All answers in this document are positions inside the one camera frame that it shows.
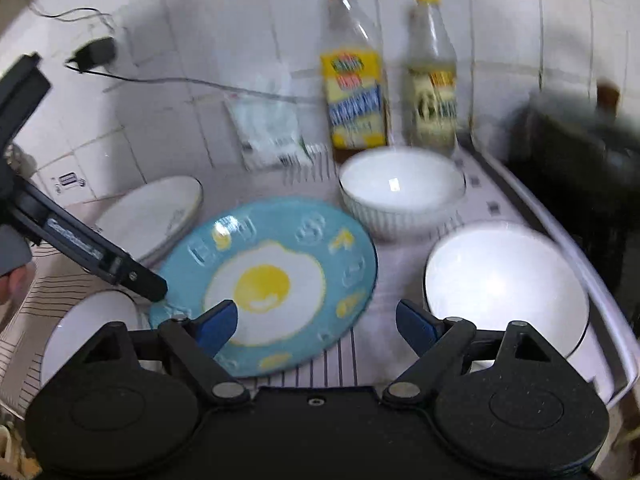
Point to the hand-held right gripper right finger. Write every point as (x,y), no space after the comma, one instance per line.
(412,322)

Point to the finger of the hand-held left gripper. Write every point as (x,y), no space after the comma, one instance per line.
(140,280)

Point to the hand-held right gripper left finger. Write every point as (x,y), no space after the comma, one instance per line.
(220,322)

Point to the white bowl with black rim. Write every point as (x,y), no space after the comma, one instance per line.
(500,280)
(90,320)

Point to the white ribbed bowl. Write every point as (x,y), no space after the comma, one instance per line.
(400,210)

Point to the blue fried egg plate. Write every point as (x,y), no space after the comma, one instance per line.
(310,240)

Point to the person's left hand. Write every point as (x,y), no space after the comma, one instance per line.
(15,285)

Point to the striped table mat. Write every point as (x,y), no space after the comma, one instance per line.
(395,270)

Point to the white plate with dark rim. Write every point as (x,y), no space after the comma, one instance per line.
(150,210)

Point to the black charger plug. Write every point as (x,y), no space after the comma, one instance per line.
(95,52)

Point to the white plastic bag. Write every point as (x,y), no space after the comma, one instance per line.
(265,125)

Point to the black wok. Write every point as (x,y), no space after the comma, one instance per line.
(575,200)

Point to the oil bottle with brown cap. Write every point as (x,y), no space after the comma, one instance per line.
(355,110)

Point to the clear bottle with yellow cap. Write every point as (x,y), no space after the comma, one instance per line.
(432,100)

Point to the glass wok lid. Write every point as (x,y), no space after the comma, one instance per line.
(607,100)

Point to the white wall socket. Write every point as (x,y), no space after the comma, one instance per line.
(67,180)

